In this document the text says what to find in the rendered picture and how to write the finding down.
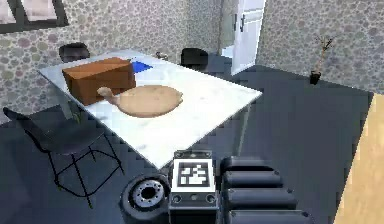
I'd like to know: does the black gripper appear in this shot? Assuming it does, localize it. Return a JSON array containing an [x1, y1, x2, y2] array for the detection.
[[119, 173, 172, 224]]

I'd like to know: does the white dining table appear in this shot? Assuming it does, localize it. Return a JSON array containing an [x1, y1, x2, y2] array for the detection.
[[38, 49, 264, 170]]

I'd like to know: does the tan wooden serving board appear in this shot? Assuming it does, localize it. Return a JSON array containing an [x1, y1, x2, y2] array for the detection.
[[96, 84, 184, 118]]

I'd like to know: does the brown cardboard box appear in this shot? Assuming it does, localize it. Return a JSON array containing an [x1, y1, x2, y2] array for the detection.
[[61, 56, 137, 106]]

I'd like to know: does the blue flat book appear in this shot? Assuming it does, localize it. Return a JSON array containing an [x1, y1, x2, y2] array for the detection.
[[131, 61, 154, 74]]

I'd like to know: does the white room door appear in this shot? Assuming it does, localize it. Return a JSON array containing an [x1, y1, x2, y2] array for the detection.
[[230, 0, 267, 76]]

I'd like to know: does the dark framed window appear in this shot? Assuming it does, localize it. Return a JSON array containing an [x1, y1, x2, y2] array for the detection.
[[0, 0, 70, 34]]

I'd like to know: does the thin plant in black pot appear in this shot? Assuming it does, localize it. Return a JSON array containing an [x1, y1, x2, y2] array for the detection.
[[309, 35, 335, 86]]

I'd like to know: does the black wire-leg chair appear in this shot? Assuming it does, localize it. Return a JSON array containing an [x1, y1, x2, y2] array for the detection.
[[2, 106, 126, 210]]

